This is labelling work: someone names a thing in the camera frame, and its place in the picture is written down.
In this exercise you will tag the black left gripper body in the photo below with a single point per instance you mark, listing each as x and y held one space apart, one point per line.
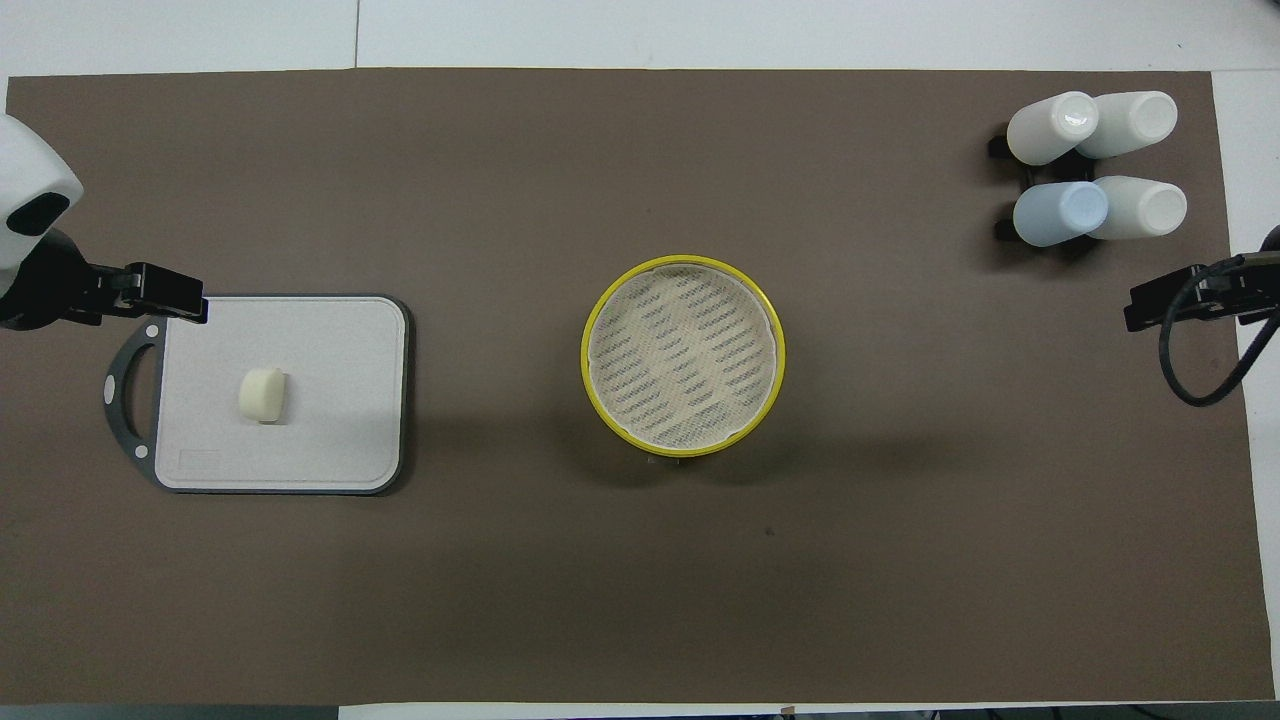
115 295

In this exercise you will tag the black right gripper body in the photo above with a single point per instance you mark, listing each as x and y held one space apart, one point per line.
1225 300

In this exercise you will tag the white steamed bun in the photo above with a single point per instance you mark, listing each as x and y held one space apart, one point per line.
263 394

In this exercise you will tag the yellow rimmed bamboo steamer tier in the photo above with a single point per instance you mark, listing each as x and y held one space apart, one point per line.
683 355

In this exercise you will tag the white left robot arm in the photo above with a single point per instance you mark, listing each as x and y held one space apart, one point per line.
30 170

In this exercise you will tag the white plastic cup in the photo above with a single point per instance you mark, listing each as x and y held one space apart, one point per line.
1145 207
1050 128
1135 122

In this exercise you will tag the light blue plastic cup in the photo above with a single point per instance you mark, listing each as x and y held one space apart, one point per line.
1058 214

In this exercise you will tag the black cup rack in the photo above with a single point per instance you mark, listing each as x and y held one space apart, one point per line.
1003 147

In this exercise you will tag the brown table mat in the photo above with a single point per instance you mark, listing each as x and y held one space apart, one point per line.
640 580

